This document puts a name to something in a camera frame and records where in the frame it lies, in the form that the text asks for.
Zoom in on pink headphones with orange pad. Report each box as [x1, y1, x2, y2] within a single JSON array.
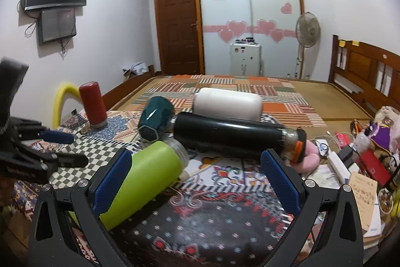
[[286, 128, 320, 173]]

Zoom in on yellow foam tube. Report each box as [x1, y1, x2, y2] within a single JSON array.
[[51, 83, 83, 129]]

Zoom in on patterned floral cloth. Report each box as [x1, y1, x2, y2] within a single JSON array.
[[30, 112, 293, 266]]

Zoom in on green bottle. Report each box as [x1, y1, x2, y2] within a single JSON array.
[[93, 138, 189, 230]]

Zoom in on woven straw bed mat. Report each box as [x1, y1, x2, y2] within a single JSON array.
[[112, 75, 370, 130]]

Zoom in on clear spray bottle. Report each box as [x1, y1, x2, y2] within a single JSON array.
[[353, 130, 370, 155]]

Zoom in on small dark wall monitor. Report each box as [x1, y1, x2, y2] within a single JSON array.
[[37, 8, 77, 45]]

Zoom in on wooden bed headboard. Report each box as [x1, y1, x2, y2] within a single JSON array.
[[328, 35, 399, 116]]

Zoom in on black thermos flask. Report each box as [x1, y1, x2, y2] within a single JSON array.
[[173, 112, 290, 159]]

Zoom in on dark green mug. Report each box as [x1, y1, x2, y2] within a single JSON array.
[[138, 96, 174, 143]]

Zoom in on bag at bed foot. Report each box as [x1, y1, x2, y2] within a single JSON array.
[[123, 62, 149, 81]]

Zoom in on red bottle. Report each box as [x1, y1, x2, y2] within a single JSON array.
[[79, 81, 108, 129]]

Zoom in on standing electric fan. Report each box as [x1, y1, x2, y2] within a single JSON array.
[[295, 12, 321, 79]]

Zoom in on white cylindrical cup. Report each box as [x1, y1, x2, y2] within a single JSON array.
[[192, 87, 263, 121]]

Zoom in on brown wooden door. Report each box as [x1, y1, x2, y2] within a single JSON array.
[[154, 0, 201, 75]]

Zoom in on small white cabinet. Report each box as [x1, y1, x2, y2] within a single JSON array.
[[230, 42, 262, 77]]

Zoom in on beige booklet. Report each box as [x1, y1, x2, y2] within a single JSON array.
[[349, 172, 378, 231]]

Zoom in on purple dressed doll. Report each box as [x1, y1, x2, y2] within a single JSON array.
[[364, 121, 391, 148]]

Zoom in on colourful patchwork bed cover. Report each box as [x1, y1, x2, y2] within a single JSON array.
[[131, 74, 328, 128]]

